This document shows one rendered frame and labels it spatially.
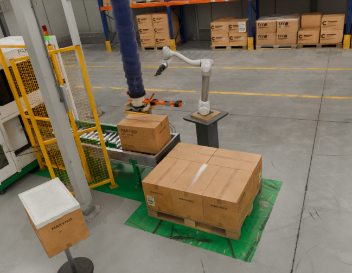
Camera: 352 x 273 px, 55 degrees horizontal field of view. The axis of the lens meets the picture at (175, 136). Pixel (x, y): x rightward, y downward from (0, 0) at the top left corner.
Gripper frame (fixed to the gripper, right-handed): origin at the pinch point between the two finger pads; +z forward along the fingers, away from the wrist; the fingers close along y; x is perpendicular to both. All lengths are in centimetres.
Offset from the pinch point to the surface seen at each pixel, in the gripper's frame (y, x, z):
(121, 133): 73, 29, 54
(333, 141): 122, -253, -115
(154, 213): 117, -57, 127
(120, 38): -54, 36, 22
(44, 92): -28, 74, 124
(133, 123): 57, 14, 44
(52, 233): 24, -15, 239
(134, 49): -40.5, 20.7, 17.6
